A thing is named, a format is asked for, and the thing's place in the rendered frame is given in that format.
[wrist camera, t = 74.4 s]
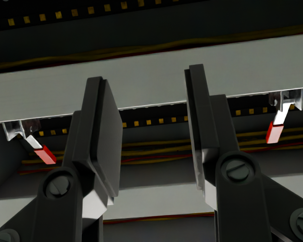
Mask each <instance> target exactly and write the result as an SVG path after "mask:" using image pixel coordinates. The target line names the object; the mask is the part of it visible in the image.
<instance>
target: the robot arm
mask: <svg viewBox="0 0 303 242"><path fill-rule="evenodd" d="M184 74H185V86H186V98H187V111H188V120H189V132H190V139H191V147H192V154H193V162H194V170H195V178H196V185H197V191H198V190H202V192H203V197H204V198H205V202H206V203H207V204H208V205H209V206H211V207H212V208H213V209H214V213H215V242H303V198H302V197H300V196H298V195H297V194H295V193H294V192H292V191H290V190H289V189H287V188H286V187H284V186H282V185H281V184H279V183H277V182H276V181H274V180H273V179H271V178H269V177H267V176H266V175H264V174H263V173H261V168H260V166H259V163H258V162H257V160H256V159H255V158H254V157H253V156H251V155H250V154H248V153H246V152H243V151H240V148H239V144H238V140H237V136H236V133H235V129H234V125H233V121H232V117H231V113H230V109H229V105H228V102H227V97H226V95H225V94H222V95H213V96H210V95H209V91H208V86H207V81H206V76H205V72H204V67H203V64H195V65H189V69H186V70H184ZM122 134H123V124H122V119H121V117H120V114H119V111H118V108H117V105H116V102H115V99H114V97H113V94H112V91H111V88H110V85H109V82H108V80H107V79H103V78H102V76H99V77H91V78H88V79H87V83H86V88H85V93H84V98H83V103H82V109H81V110H77V111H74V113H73V115H72V120H71V124H70V129H69V134H68V138H67V143H66V147H65V152H64V157H63V162H62V166H61V167H58V168H55V169H53V170H51V171H49V172H48V173H47V174H46V175H45V176H44V177H43V178H42V180H41V181H40V184H39V187H38V194H37V197H36V198H34V199H33V200H32V201H31V202H30V203H29V204H27V205H26V206H25V207H24V208H23V209H21V210H20V211H19V212H18V213H17V214H16V215H14V216H13V217H12V218H11V219H10V220H8V221H7V222H6V223H5V224H4V225H2V226H1V227H0V242H103V213H104V212H105V211H106V210H107V205H113V204H114V197H118V194H119V180H120V164H121V149H122Z"/></svg>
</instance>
